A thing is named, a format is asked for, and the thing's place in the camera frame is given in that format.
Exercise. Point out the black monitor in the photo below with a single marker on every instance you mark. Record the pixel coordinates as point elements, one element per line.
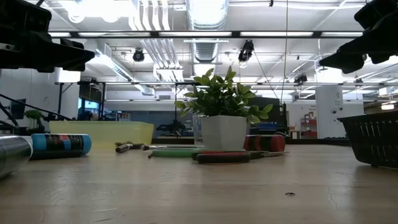
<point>17,109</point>

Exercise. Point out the black paint bottle white cap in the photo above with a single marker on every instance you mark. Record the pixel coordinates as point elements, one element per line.
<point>12,152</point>

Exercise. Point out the green plant white pot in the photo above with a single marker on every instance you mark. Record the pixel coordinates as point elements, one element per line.
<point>222,124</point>

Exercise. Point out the blue lit screen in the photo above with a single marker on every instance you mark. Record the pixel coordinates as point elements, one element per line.
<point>88,107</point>

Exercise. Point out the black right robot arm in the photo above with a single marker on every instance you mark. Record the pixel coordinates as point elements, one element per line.
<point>379,14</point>

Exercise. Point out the thin long paint brush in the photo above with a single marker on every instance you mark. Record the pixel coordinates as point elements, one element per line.
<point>171,147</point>

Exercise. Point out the black mesh basket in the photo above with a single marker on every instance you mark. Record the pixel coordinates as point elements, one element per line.
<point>373,140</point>

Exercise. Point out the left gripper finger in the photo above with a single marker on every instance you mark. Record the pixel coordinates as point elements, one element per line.
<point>73,44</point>
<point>74,59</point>

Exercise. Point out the white pillar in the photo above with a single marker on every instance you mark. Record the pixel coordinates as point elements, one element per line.
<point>329,109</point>

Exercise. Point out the yellow translucent plastic bin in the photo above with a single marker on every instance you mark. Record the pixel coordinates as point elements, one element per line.
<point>102,132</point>

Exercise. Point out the small background potted plant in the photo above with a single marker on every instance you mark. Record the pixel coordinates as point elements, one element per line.
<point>34,118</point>

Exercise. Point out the black hanging camera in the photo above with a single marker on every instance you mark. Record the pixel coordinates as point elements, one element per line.
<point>300,78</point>
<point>246,51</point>
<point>138,55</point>

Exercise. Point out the red shelf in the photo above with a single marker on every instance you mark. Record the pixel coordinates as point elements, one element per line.
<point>308,124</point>

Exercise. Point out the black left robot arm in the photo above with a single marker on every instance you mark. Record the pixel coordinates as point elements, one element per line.
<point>21,14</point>

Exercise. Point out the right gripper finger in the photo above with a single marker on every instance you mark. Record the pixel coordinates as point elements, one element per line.
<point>345,62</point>
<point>381,59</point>

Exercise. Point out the black aluminium table frame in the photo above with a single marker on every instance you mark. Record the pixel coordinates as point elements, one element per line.
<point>311,141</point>

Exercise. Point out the black background robot arm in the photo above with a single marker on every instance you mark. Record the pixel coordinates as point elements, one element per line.
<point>174,127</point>
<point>31,106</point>

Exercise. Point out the silver ceiling duct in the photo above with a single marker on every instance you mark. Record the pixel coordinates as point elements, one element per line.
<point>206,28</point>

